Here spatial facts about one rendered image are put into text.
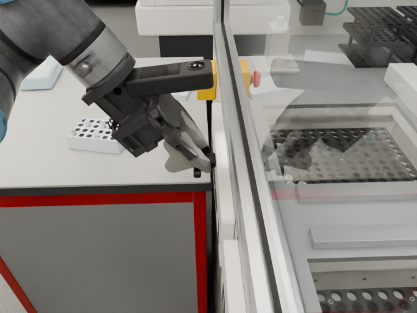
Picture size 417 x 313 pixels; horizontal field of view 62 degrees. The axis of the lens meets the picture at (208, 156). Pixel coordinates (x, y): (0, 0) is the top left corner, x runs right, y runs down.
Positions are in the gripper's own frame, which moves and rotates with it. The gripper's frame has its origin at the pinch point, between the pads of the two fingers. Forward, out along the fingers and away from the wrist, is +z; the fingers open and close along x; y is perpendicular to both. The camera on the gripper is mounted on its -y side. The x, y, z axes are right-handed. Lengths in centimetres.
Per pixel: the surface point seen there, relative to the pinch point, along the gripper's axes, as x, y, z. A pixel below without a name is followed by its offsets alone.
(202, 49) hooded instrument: -82, 9, 15
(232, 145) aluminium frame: 7.0, -6.8, -4.6
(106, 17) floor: -345, 132, 19
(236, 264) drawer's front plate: 20.8, -2.8, 0.1
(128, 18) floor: -341, 112, 33
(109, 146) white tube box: -20.1, 25.4, -1.7
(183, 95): -42.9, 12.3, 8.1
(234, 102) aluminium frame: -3.6, -7.9, -3.9
